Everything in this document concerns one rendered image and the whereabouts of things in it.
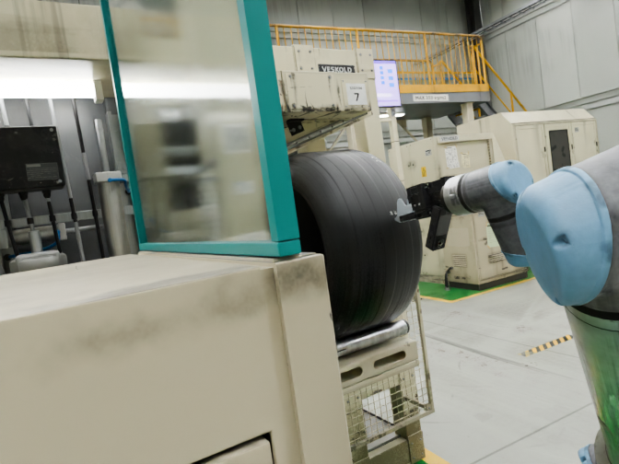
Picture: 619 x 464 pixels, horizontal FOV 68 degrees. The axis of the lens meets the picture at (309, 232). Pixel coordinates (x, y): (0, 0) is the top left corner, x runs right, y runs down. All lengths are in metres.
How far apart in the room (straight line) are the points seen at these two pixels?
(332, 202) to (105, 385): 0.95
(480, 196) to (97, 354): 0.83
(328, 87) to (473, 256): 4.48
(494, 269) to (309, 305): 5.86
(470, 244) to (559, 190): 5.54
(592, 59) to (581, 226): 13.55
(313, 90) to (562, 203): 1.37
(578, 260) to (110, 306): 0.35
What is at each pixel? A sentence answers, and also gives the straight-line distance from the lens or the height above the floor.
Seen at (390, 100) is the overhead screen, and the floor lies 2.40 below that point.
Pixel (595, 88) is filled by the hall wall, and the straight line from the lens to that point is 13.85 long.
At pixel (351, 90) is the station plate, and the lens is 1.82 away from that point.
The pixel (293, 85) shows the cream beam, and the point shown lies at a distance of 1.69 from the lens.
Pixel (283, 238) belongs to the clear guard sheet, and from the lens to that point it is 0.34.
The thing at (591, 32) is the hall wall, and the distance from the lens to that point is 14.07.
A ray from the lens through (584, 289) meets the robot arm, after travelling 0.45.
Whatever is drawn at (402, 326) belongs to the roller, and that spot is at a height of 0.91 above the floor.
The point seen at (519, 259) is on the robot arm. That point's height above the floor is 1.14.
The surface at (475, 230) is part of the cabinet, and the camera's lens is 5.95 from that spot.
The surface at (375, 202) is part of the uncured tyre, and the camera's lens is 1.23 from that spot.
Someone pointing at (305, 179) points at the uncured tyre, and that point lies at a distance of 1.27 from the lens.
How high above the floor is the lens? 1.30
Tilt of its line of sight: 3 degrees down
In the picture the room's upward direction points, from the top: 8 degrees counter-clockwise
